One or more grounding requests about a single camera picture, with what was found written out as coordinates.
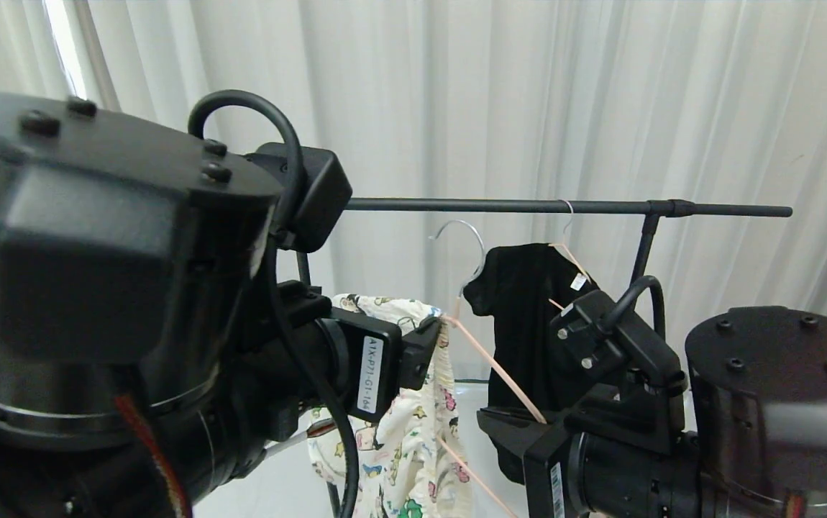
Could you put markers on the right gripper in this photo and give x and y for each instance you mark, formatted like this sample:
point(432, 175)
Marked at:
point(622, 482)

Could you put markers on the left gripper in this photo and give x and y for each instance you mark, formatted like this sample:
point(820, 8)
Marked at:
point(345, 360)

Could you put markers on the pink clothes hanger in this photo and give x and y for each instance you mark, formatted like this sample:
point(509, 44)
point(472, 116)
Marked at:
point(576, 266)
point(500, 374)

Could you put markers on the cream printed garment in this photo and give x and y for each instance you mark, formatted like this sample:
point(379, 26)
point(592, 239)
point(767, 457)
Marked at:
point(413, 446)

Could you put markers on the black garment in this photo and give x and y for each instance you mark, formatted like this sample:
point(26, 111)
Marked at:
point(521, 288)

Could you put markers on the black clothes rack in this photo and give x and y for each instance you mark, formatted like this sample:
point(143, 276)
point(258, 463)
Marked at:
point(492, 206)

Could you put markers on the white curtain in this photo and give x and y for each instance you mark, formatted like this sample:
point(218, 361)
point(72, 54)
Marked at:
point(528, 86)

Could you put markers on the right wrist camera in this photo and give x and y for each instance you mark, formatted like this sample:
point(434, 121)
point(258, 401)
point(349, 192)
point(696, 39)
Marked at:
point(622, 360)

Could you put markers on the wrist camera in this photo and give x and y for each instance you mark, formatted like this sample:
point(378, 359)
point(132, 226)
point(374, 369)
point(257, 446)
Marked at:
point(320, 187)
point(622, 360)

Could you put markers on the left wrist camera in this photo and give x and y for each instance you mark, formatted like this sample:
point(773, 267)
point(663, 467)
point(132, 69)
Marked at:
point(320, 187)

